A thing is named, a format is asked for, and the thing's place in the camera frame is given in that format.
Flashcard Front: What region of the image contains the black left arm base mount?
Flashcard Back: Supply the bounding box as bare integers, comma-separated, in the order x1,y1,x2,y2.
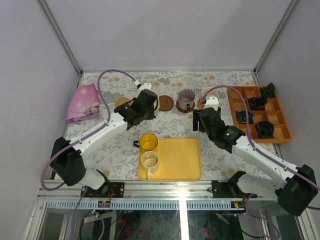
84,181,125,199

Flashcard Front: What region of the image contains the brown wooden coaster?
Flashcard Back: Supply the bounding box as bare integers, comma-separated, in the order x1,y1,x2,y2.
175,99,196,114
159,95,174,112

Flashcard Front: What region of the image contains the pink ceramic mug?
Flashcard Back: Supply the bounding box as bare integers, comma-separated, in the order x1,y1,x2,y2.
201,86,219,98

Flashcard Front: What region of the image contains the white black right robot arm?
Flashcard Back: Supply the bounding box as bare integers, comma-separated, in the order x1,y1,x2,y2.
192,107,320,217

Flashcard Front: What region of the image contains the orange wooden divided organizer box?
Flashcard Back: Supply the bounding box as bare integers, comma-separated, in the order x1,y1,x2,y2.
227,86,292,144

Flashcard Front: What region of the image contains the purple mug black handle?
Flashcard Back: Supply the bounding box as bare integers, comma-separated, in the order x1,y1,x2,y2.
178,89,196,112

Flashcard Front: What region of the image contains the brown wooden coaster right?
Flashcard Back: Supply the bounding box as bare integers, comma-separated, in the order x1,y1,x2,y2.
175,99,196,114

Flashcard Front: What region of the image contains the brown wooden coaster middle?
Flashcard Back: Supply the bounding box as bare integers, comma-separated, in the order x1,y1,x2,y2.
159,95,174,112

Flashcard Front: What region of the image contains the rolled tie with orange pattern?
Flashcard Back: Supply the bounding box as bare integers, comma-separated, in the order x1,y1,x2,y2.
248,96,268,111

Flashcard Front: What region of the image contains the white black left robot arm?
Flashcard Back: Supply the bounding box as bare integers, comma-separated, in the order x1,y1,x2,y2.
49,89,160,198

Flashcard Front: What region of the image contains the rolled dark speckled tie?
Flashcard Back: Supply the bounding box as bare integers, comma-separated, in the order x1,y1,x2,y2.
255,121,275,139

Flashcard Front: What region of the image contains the floral patterned tablecloth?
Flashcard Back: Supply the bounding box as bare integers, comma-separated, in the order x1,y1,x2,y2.
53,71,287,181

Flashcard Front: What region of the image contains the white mug green handle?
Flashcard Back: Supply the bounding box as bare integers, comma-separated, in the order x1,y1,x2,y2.
153,92,160,112

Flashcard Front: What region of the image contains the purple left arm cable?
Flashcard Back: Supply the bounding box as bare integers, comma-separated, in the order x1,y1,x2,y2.
40,69,140,240

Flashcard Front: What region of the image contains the aluminium front frame rail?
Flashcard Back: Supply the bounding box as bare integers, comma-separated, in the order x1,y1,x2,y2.
37,180,218,201

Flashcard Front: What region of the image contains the woven rattan coaster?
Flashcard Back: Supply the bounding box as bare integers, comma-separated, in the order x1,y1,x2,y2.
197,99,205,110
114,97,133,108

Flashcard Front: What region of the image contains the cream ceramic mug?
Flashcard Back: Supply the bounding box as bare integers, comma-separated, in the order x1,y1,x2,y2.
140,151,160,181

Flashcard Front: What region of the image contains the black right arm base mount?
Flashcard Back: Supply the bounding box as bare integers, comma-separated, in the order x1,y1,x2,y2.
211,180,245,199

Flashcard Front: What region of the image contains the yellow plastic tray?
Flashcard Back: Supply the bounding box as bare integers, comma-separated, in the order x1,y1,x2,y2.
151,138,202,182

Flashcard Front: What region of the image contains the pink folded cloth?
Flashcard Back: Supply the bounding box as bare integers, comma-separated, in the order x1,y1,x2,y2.
66,83,100,124

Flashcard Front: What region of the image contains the rolled dark green tie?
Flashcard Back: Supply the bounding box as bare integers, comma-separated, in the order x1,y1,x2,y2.
260,82,276,98

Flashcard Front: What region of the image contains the rolled tie with yellow pattern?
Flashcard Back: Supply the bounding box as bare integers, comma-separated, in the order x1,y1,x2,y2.
235,110,254,124

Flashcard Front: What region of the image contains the yellow glass mug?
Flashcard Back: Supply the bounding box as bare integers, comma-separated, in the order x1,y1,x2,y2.
133,133,159,154

